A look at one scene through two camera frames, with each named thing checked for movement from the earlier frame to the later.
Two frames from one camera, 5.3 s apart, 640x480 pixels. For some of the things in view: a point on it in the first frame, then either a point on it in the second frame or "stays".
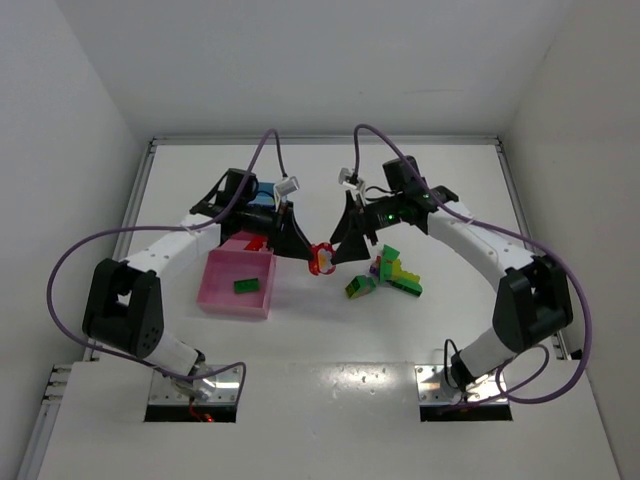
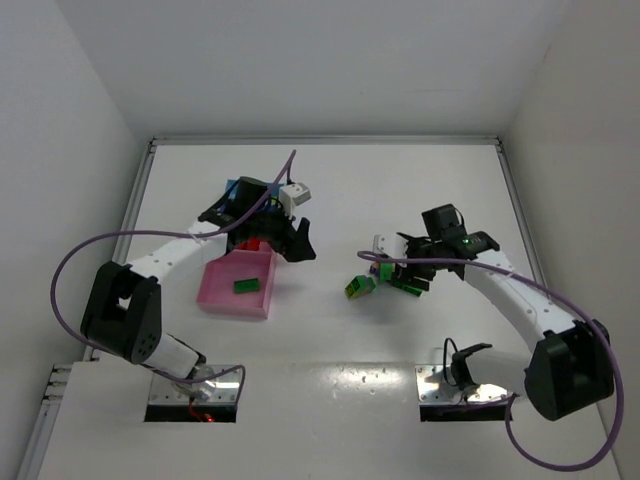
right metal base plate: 490,388 stays
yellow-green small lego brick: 357,286 stays
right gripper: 360,223 → 417,262
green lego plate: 245,286 stays
